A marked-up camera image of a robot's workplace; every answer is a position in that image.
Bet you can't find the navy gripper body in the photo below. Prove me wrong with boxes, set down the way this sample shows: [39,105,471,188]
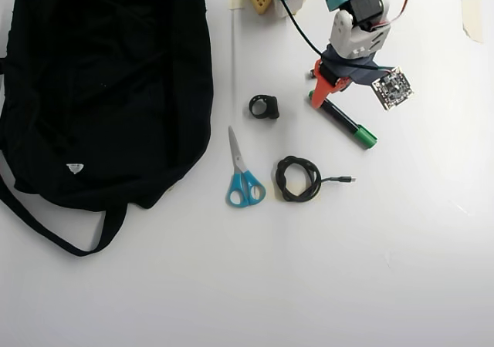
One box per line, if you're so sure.
[320,44,382,89]

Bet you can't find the red and white servo wire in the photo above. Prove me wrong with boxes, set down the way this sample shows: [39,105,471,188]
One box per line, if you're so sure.
[374,0,414,30]

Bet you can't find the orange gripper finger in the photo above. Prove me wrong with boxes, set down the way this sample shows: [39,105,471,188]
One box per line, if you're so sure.
[310,58,354,111]

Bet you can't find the green marker with black barrel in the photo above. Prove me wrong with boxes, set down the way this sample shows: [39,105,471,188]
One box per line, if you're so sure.
[307,89,378,150]

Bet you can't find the black bike light with strap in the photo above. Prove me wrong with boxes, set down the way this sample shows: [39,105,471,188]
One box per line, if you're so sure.
[242,93,281,120]

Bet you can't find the scissors with blue handles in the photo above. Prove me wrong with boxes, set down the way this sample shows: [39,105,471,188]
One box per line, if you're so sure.
[225,125,267,209]

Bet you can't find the black fabric bag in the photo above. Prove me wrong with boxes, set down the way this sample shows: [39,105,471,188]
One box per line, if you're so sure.
[0,0,215,258]

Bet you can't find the coiled black USB cable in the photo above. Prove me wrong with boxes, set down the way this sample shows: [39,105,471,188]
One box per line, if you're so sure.
[275,154,357,204]

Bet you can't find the bare camera circuit board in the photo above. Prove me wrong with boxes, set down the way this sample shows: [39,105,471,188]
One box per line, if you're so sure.
[370,66,416,113]

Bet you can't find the black camera cable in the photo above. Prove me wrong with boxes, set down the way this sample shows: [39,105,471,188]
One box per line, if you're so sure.
[256,0,395,73]

